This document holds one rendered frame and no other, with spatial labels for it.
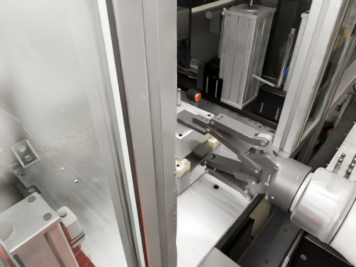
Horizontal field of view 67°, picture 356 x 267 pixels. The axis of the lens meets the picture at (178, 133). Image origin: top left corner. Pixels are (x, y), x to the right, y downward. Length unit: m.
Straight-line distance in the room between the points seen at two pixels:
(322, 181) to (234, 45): 0.39
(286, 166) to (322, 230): 0.09
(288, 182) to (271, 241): 0.38
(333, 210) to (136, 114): 0.29
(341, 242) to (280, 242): 0.38
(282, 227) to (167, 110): 0.65
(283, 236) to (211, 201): 0.32
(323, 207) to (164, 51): 0.29
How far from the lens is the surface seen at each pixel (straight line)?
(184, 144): 0.46
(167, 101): 0.18
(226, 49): 0.69
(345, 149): 0.77
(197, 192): 0.52
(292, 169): 0.41
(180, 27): 0.46
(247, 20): 0.65
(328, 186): 0.40
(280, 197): 0.41
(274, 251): 0.75
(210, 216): 0.49
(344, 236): 0.40
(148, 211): 0.23
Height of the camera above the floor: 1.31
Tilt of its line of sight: 38 degrees down
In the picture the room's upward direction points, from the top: straight up
